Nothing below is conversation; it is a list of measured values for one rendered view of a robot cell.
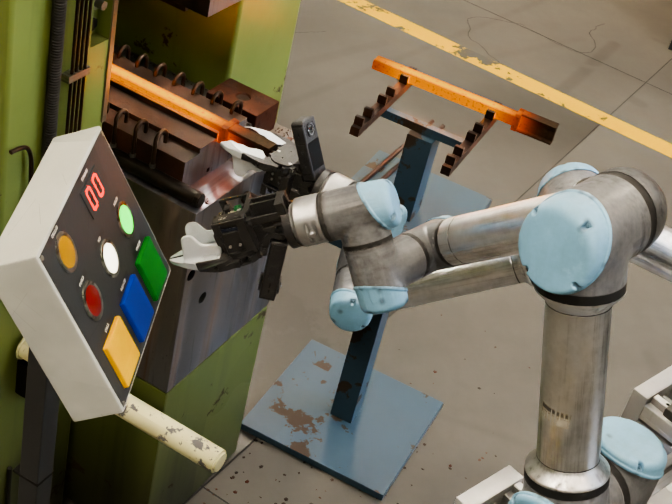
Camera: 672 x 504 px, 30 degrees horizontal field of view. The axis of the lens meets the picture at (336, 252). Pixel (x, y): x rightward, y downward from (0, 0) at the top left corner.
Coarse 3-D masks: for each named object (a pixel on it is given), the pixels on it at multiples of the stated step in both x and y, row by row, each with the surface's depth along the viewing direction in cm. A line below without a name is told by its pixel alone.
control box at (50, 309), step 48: (96, 144) 185; (48, 192) 175; (96, 192) 181; (0, 240) 168; (48, 240) 165; (96, 240) 179; (0, 288) 164; (48, 288) 164; (96, 288) 175; (144, 288) 191; (48, 336) 169; (96, 336) 172; (96, 384) 173
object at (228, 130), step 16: (112, 64) 242; (128, 80) 238; (144, 80) 239; (160, 96) 236; (176, 96) 237; (192, 112) 233; (208, 112) 235; (224, 128) 230; (240, 128) 232; (256, 144) 229; (272, 144) 229
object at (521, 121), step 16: (384, 64) 280; (400, 64) 282; (416, 80) 279; (432, 80) 279; (448, 96) 277; (464, 96) 276; (480, 96) 277; (480, 112) 276; (496, 112) 274; (512, 112) 274; (528, 112) 273; (512, 128) 273; (528, 128) 274; (544, 128) 272
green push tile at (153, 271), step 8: (144, 240) 195; (144, 248) 193; (152, 248) 195; (144, 256) 192; (152, 256) 195; (136, 264) 190; (144, 264) 191; (152, 264) 194; (160, 264) 197; (144, 272) 191; (152, 272) 193; (160, 272) 196; (144, 280) 191; (152, 280) 193; (160, 280) 196; (152, 288) 192; (160, 288) 195; (152, 296) 193
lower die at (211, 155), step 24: (144, 72) 245; (120, 96) 236; (144, 96) 236; (192, 96) 241; (120, 120) 232; (168, 120) 233; (192, 120) 233; (240, 120) 238; (120, 144) 231; (144, 144) 228; (168, 144) 228; (192, 144) 228; (216, 144) 232; (168, 168) 227; (192, 168) 228
